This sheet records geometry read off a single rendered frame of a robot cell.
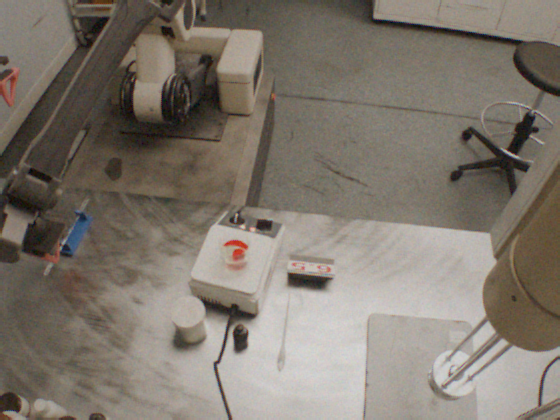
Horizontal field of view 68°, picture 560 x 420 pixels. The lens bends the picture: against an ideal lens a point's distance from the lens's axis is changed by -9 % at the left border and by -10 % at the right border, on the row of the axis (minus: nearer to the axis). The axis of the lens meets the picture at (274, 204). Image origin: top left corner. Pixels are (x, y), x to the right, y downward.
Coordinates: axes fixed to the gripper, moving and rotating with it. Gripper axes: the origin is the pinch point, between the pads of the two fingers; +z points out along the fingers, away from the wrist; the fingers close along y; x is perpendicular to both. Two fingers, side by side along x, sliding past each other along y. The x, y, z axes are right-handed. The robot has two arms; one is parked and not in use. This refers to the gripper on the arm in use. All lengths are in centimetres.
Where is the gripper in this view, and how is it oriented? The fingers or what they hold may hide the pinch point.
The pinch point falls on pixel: (54, 258)
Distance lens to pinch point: 97.2
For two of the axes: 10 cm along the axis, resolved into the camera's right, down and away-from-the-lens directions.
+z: 0.0, 6.1, 7.9
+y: 9.8, 1.7, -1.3
